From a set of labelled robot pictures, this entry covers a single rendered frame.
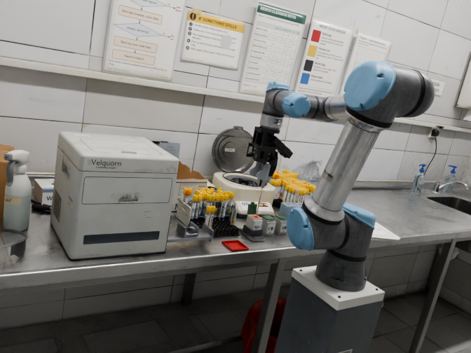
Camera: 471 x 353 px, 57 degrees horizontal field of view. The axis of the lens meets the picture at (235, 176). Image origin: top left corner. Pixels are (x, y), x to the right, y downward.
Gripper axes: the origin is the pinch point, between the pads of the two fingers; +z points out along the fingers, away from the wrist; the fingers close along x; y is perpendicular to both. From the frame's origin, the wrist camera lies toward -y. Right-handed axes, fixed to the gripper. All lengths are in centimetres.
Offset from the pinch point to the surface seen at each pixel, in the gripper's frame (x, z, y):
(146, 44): -56, -39, 28
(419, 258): -57, 78, -216
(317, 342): 44, 34, 4
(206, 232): 2.2, 16.6, 21.3
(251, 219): 0.0, 13.7, 2.0
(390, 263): -57, 79, -181
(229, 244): 4.7, 20.4, 12.8
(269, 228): 0.9, 17.3, -6.7
